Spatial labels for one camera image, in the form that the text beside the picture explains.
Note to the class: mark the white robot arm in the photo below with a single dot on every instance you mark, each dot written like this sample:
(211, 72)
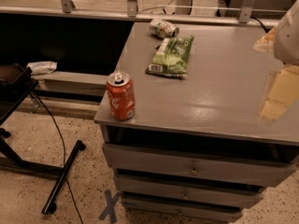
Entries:
(283, 41)

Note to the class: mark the green jalapeno chip bag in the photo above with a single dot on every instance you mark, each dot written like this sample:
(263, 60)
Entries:
(171, 57)

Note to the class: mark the red cola can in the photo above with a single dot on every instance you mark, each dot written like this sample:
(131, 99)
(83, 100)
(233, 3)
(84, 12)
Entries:
(121, 95)

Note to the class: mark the grey drawer cabinet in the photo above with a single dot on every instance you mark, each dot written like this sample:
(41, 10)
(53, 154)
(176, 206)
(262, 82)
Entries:
(212, 112)

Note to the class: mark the top grey drawer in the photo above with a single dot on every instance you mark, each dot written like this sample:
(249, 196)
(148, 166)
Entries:
(165, 162)

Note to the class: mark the grey drawer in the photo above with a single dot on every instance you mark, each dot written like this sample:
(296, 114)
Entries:
(186, 191)
(165, 162)
(181, 208)

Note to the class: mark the crushed white green can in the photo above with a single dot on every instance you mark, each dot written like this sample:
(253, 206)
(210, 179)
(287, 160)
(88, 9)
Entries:
(163, 29)

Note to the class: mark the middle grey drawer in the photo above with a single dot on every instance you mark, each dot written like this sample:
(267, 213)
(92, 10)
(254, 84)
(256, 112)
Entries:
(186, 191)

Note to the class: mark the bottom grey drawer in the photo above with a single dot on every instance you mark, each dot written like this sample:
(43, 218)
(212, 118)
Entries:
(181, 208)

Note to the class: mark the crumpled white wrapper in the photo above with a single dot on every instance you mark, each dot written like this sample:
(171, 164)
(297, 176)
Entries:
(42, 68)

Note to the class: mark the black metal stand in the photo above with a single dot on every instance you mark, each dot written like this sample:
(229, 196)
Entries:
(16, 86)

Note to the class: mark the metal railing frame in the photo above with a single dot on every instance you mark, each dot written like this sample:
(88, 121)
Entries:
(188, 11)

